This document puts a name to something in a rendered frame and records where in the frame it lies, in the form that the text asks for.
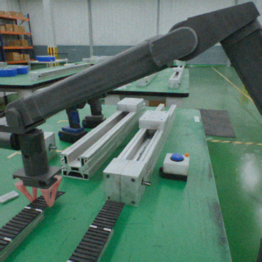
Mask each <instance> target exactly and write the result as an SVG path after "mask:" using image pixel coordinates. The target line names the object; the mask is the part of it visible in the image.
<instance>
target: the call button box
mask: <svg viewBox="0 0 262 262"><path fill-rule="evenodd" d="M171 155H172V154H168V153H167V155H166V158H165V160H164V163H163V167H160V168H159V172H163V178H165V179H168V180H176V181H187V177H188V170H189V157H185V155H183V156H184V158H183V159H182V160H173V159H172V158H171Z"/></svg>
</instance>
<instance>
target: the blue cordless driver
mask: <svg viewBox="0 0 262 262"><path fill-rule="evenodd" d="M85 104H86V101H84V102H82V103H80V104H77V105H75V106H72V107H70V108H67V109H66V113H67V117H68V123H69V125H67V126H63V127H61V130H59V131H58V136H59V139H60V140H61V141H64V142H67V143H71V144H75V143H76V142H77V141H78V140H80V139H81V138H82V137H84V136H85V135H87V134H88V132H87V131H86V130H85V127H83V126H80V116H79V113H78V110H77V109H82V108H85Z"/></svg>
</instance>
